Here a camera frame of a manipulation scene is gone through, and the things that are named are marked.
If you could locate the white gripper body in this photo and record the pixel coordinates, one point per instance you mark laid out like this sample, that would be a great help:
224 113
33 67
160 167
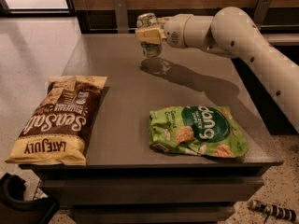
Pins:
174 32

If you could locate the green silver 7up can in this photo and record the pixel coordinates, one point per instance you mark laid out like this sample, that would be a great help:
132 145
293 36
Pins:
149 20

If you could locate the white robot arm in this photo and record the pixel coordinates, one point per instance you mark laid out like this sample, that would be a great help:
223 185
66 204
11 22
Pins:
231 33

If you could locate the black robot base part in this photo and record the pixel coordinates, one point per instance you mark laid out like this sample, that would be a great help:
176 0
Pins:
15 210

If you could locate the green dang snack bag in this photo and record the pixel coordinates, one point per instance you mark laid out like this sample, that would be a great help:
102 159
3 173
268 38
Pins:
197 130

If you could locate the brown yellow chips bag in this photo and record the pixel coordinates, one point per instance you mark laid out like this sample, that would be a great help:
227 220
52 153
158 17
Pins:
59 130

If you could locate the grey table drawer unit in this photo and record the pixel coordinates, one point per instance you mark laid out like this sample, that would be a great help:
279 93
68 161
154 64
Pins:
124 180

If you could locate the black white striped tool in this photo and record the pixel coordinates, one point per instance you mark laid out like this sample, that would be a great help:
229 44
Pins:
274 211

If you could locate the left metal wall bracket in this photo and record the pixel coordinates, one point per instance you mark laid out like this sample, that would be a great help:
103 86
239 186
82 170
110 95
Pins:
120 9

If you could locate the metal wall bracket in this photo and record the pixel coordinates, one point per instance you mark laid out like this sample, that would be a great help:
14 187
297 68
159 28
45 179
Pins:
260 12
120 9

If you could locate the right metal wall bracket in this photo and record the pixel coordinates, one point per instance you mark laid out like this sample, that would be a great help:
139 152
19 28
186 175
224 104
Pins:
260 12

